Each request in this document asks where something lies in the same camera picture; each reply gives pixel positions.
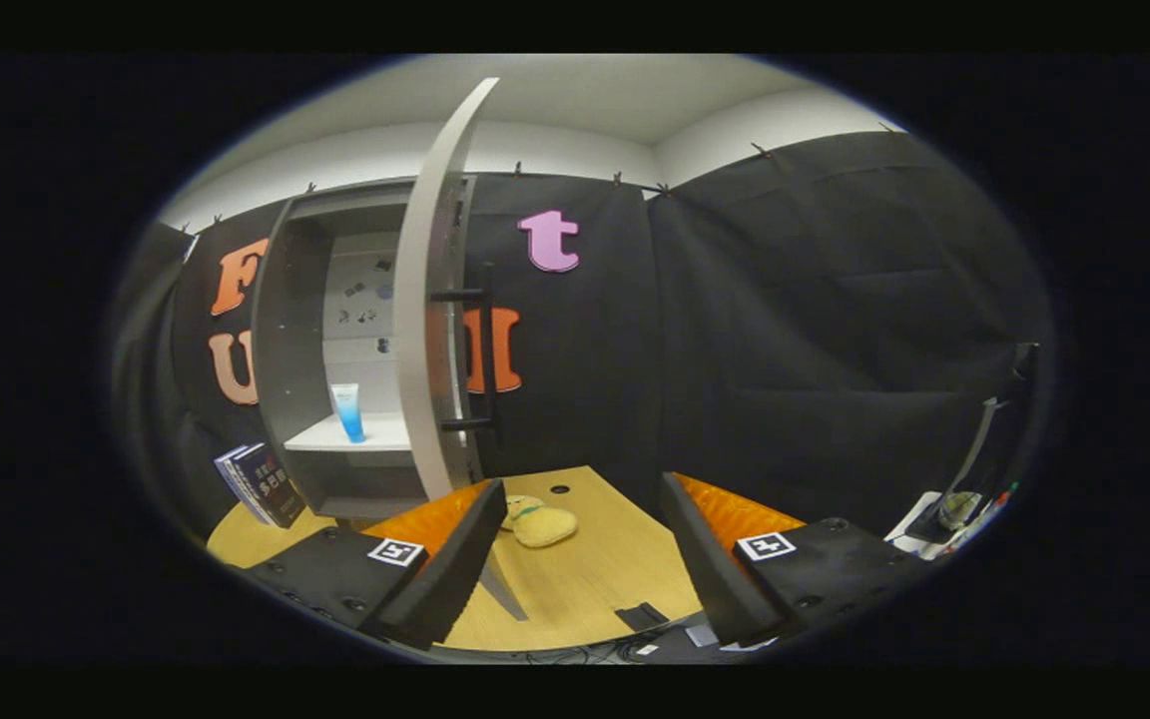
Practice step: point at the grey cabinet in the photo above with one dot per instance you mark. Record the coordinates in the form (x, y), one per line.
(290, 379)

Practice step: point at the blue spine book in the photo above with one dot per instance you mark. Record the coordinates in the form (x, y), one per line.
(239, 484)
(227, 481)

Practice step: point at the blue and white tube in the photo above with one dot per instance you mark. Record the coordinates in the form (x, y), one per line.
(348, 414)

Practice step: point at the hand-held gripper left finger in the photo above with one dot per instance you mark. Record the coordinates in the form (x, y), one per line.
(450, 574)

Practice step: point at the black book with red print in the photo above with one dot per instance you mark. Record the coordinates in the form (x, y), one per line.
(274, 484)

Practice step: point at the small black flat box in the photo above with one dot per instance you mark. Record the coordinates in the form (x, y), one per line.
(642, 616)

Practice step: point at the yellow plush toy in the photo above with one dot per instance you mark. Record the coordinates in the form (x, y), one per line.
(545, 524)

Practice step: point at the black backdrop cloth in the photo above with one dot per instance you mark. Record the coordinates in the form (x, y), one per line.
(785, 350)

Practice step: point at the white side table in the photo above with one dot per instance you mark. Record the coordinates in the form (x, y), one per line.
(909, 524)

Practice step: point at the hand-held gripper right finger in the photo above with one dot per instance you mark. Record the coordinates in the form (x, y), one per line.
(710, 569)

